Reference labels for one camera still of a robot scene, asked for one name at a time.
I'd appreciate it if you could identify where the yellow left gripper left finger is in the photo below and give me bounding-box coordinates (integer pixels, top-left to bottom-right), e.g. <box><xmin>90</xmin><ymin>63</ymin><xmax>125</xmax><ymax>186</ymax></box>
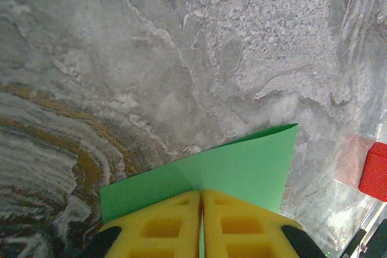
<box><xmin>81</xmin><ymin>190</ymin><xmax>203</xmax><ymax>258</ymax></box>

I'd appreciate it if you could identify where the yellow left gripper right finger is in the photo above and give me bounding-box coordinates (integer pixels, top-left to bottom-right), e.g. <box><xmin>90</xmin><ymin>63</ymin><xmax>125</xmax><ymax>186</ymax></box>
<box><xmin>201</xmin><ymin>188</ymin><xmax>327</xmax><ymax>258</ymax></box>

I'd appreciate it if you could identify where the green paper sheet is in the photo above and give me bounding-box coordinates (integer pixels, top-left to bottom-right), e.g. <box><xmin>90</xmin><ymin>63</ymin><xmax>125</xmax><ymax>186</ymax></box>
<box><xmin>99</xmin><ymin>123</ymin><xmax>299</xmax><ymax>258</ymax></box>

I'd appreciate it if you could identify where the red block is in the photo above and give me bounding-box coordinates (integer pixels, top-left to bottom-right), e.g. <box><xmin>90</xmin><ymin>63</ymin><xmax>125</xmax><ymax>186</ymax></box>
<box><xmin>358</xmin><ymin>141</ymin><xmax>387</xmax><ymax>203</ymax></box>

